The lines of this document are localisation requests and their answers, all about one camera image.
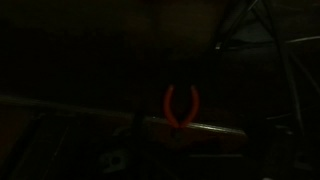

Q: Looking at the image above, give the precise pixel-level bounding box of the black cable with plug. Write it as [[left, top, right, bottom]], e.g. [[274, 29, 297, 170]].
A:
[[213, 0, 320, 134]]

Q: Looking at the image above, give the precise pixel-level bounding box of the dark wooden secretary desk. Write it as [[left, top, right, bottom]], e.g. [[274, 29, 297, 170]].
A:
[[0, 0, 319, 180]]

